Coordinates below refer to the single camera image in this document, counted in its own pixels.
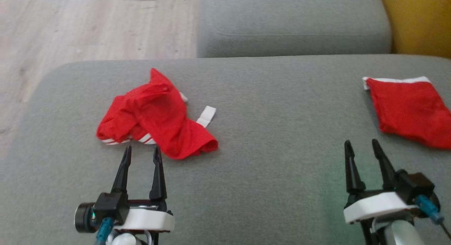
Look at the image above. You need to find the folded red garment white waistband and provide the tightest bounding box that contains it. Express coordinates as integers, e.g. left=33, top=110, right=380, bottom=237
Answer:
left=362, top=76, right=451, bottom=149

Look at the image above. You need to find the wide yellow sofa back cushion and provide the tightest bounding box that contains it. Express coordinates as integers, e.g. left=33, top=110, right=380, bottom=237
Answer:
left=379, top=0, right=451, bottom=59

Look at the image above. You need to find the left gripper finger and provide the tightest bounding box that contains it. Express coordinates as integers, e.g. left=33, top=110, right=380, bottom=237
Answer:
left=111, top=145, right=132, bottom=194
left=149, top=146, right=168, bottom=201

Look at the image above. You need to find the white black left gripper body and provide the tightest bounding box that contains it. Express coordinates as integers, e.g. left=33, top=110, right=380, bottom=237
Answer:
left=116, top=199, right=175, bottom=233

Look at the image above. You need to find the red white-striped garment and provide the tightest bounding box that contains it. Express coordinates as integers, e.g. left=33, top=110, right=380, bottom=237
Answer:
left=96, top=68, right=219, bottom=160

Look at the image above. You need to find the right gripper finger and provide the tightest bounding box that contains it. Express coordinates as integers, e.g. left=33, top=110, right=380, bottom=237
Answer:
left=344, top=140, right=366, bottom=194
left=372, top=139, right=400, bottom=191

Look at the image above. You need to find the grey sofa seat cushion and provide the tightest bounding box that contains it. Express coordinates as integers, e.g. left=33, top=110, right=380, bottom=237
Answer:
left=197, top=0, right=392, bottom=58

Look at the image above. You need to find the large grey sofa chaise seat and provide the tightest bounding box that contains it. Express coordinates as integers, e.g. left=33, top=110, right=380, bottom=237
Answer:
left=0, top=55, right=451, bottom=245

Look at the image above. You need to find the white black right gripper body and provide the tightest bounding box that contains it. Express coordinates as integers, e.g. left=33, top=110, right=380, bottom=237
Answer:
left=344, top=189, right=416, bottom=224

